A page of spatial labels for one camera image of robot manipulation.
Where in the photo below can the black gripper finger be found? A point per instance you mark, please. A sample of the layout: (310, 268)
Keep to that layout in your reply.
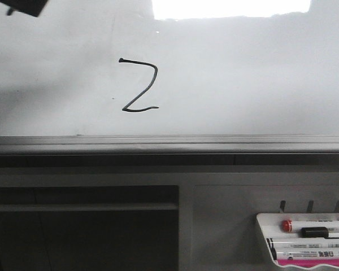
(29, 7)

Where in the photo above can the black hook left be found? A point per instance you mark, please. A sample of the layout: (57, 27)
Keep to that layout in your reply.
(282, 206)

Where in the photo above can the black hook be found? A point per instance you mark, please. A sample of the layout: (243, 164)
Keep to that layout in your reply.
(282, 206)
(310, 206)
(336, 209)

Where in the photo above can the white plastic marker tray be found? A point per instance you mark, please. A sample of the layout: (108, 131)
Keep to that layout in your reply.
(269, 226)

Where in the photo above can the red capped white marker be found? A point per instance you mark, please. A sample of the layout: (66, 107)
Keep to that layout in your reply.
(291, 226)

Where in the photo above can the white marker black end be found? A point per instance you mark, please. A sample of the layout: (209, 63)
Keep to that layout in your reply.
(303, 242)

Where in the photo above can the black hook middle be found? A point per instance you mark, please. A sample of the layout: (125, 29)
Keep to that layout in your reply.
(310, 206)

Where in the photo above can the black capped white marker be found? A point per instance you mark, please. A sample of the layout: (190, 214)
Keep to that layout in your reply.
(320, 232)

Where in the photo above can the black hook right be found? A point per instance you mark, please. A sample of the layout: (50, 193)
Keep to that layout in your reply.
(336, 209)

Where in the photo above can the white marker with barcode label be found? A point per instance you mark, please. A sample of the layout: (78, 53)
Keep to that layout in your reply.
(305, 254)

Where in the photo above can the whiteboard with aluminium frame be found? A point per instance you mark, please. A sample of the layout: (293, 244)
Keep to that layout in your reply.
(170, 76)

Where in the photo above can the grey metal stand frame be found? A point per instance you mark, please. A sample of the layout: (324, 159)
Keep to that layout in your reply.
(168, 212)

